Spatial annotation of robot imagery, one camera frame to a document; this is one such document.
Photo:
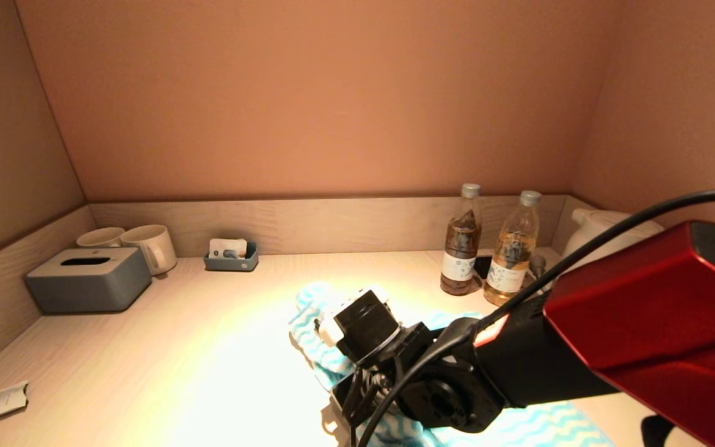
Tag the grey tissue box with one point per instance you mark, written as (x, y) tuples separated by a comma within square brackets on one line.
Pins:
[(84, 284)]

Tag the small blue-grey tray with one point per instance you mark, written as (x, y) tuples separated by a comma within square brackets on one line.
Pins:
[(230, 264)]

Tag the white electric kettle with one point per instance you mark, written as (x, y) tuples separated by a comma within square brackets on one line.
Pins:
[(587, 226)]

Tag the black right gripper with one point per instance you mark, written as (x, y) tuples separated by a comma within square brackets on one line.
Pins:
[(416, 351)]

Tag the amber tea bottle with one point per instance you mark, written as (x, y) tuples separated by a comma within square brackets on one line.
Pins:
[(511, 261)]

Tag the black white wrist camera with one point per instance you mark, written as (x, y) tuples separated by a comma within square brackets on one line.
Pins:
[(364, 326)]

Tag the grey kettle power plug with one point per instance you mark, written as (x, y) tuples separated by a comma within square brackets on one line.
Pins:
[(537, 264)]

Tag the black wall socket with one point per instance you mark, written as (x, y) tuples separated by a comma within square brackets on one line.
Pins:
[(483, 265)]

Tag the blue white striped towel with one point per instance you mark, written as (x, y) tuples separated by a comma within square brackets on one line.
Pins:
[(519, 428)]

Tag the white sachet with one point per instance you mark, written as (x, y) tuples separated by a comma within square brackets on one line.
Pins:
[(224, 246)]

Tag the dark tea bottle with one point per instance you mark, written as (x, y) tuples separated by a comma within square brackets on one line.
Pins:
[(460, 248)]

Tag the red black right robot arm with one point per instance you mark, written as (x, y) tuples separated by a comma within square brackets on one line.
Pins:
[(643, 323)]

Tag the white ceramic mug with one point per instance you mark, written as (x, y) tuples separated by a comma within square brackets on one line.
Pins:
[(100, 238), (146, 244)]

